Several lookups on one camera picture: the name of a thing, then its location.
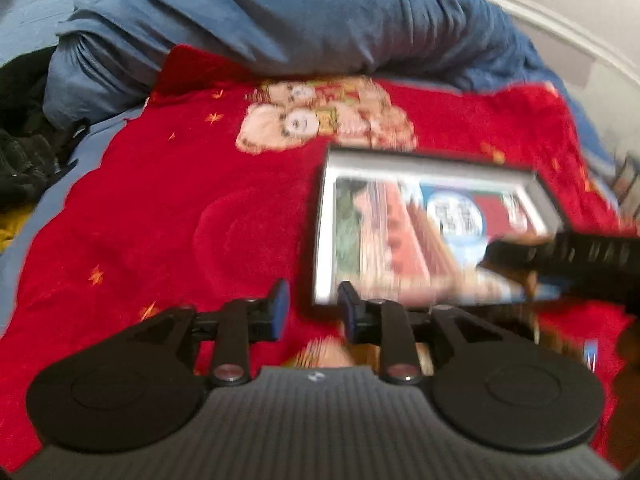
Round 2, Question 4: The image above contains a yellow cloth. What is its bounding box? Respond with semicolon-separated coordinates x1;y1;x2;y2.
0;205;37;252

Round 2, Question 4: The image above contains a blue quilt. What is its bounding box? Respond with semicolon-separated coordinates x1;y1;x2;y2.
42;0;616;176

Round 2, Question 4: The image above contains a light blue bedsheet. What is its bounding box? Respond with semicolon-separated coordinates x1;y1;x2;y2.
0;0;166;341

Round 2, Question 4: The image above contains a colourful textbook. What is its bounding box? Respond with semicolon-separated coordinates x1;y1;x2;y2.
332;176;551;297

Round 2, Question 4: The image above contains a dark clothing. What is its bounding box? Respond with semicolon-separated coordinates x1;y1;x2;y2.
0;45;92;216

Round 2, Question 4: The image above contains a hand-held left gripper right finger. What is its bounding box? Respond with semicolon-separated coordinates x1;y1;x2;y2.
337;281;521;386

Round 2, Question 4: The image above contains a red printed blanket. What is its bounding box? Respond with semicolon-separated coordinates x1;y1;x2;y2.
0;45;640;463

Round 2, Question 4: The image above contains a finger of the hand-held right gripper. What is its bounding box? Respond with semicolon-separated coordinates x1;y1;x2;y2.
477;234;558;276

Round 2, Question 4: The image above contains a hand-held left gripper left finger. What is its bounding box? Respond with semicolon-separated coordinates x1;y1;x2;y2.
120;279;292;388

